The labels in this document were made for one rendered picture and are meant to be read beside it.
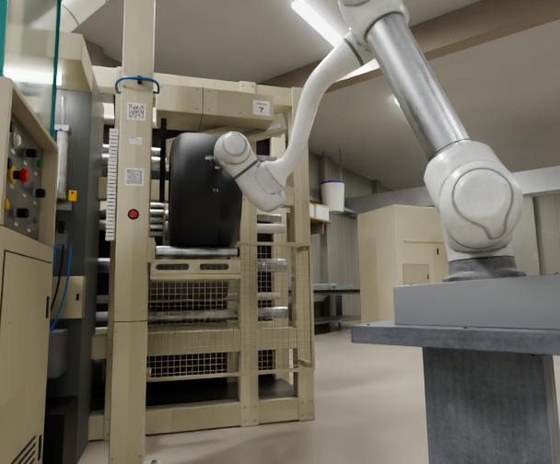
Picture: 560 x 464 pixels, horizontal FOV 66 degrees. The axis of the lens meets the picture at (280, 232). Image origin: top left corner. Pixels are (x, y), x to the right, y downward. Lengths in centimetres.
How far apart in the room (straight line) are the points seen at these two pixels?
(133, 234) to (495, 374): 141
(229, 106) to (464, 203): 166
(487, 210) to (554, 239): 1285
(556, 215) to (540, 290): 1281
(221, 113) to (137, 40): 52
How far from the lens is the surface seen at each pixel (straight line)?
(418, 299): 107
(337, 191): 885
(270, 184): 137
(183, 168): 177
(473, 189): 92
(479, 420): 113
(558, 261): 1371
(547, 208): 1386
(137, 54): 215
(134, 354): 190
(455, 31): 535
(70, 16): 259
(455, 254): 117
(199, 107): 234
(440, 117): 105
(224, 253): 183
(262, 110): 239
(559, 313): 102
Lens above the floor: 73
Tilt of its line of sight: 8 degrees up
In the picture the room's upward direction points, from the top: 1 degrees counter-clockwise
